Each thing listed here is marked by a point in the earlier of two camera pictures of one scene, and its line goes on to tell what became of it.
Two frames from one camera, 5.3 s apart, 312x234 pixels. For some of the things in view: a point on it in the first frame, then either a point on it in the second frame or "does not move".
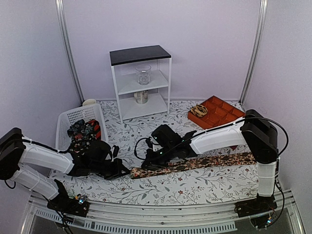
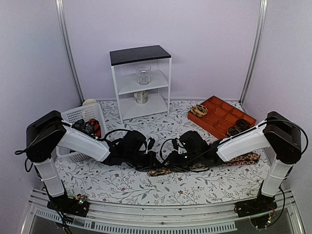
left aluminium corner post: (59, 5) does not move
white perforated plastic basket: (65, 119) does not move
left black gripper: (119, 166) to (150, 164)
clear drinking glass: (144, 74) does not move
